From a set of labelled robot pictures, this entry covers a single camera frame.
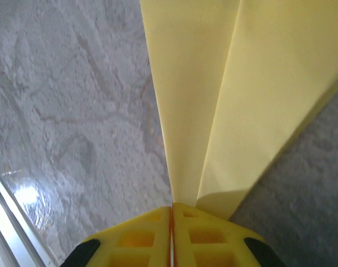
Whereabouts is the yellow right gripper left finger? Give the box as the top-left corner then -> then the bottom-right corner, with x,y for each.
60,206 -> 172,267

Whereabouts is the pale yellow paper sheet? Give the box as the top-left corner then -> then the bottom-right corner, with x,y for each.
138,0 -> 338,220

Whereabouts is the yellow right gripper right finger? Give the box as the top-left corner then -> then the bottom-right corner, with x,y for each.
172,202 -> 286,267

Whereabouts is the aluminium frame rail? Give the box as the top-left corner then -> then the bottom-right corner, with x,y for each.
0,164 -> 58,267

